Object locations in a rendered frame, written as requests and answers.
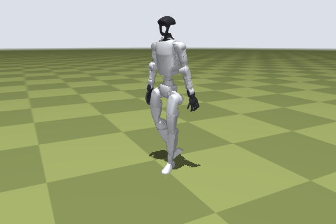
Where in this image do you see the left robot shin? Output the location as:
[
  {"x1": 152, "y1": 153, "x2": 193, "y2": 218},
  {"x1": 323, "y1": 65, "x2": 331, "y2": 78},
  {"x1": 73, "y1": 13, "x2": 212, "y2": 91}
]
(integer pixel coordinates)
[{"x1": 167, "y1": 129, "x2": 179, "y2": 165}]

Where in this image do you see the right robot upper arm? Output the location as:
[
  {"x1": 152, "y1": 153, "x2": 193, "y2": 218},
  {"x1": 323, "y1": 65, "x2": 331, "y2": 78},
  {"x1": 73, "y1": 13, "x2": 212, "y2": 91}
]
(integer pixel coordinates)
[{"x1": 149, "y1": 41, "x2": 158, "y2": 71}]

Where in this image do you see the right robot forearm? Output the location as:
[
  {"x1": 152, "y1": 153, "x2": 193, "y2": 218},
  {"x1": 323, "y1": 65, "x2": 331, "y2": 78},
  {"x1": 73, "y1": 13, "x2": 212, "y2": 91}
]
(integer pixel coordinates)
[{"x1": 147, "y1": 68, "x2": 157, "y2": 89}]

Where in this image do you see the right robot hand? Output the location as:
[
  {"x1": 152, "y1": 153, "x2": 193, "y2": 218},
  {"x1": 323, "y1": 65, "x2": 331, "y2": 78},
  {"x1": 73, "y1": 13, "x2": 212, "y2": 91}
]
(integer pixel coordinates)
[{"x1": 145, "y1": 84, "x2": 153, "y2": 105}]

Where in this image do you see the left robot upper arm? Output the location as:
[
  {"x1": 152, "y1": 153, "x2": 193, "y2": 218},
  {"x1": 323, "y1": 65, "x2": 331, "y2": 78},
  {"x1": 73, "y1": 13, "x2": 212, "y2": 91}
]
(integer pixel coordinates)
[{"x1": 173, "y1": 41, "x2": 188, "y2": 74}]

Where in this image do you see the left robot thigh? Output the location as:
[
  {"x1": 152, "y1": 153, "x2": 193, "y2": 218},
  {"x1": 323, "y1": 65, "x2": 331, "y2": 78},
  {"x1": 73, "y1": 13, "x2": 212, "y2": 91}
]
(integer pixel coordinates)
[{"x1": 166, "y1": 91, "x2": 183, "y2": 136}]

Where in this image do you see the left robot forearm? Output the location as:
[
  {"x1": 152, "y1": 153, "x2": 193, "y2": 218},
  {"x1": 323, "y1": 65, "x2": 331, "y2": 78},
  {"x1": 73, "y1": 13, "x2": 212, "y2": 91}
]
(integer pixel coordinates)
[{"x1": 183, "y1": 67, "x2": 194, "y2": 95}]

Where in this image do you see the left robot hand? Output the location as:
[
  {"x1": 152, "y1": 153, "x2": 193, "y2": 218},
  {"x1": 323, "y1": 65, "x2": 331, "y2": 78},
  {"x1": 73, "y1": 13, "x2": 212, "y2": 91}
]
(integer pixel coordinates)
[{"x1": 187, "y1": 90, "x2": 199, "y2": 112}]

